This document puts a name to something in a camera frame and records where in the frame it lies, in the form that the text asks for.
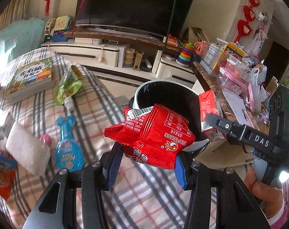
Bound green drink carton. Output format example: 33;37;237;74
0;110;15;140

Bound black flat television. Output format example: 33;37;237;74
74;0;197;43

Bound clear plastic storage box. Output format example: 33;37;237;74
202;38;225;74

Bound person's right forearm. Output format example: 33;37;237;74
269;179;289;229

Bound colourful toy bus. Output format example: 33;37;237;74
167;35;181;50

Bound green spout pouch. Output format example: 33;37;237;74
54;65;83;111

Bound pink clear plastic box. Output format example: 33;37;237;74
218;60;252;93

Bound red heart wall ornament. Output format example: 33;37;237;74
234;0;262;42

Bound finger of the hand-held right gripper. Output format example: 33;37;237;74
205;113;247;139

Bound marble side table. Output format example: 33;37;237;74
192;61;271;134

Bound white security camera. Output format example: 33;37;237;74
256;11;269;22

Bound white plastic bag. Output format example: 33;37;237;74
248;67;269;112

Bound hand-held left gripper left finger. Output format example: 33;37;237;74
27;142;124;229

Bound white notebook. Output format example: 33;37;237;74
222;92;250;122

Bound white television cabinet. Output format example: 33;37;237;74
41;25;200;84

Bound colourful children's book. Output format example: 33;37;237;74
0;58;54;103

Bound orange snack packet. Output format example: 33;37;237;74
0;153;18;201

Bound white bin with black liner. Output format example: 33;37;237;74
132;80;210;152

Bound stack of round containers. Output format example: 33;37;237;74
124;48;135;68

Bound pink bottle cap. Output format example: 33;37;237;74
39;134;51;146

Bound light blue pillow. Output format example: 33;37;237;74
0;17;46;65

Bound plaid blanket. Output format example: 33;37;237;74
0;48;221;229

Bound red snack packet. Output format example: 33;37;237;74
104;103;195;170

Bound yellow toy box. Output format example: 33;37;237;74
221;42;246;60

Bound person's right hand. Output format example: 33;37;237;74
244;168;285;220

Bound pink plastic toy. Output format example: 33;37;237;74
193;41;210;56

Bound beige bag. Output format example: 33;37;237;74
183;27;205;46

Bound red drink carton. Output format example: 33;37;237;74
198;89;227;142

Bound rainbow stacking ring toy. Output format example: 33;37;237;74
175;42;194;65

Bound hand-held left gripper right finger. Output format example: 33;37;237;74
174;155;271;229

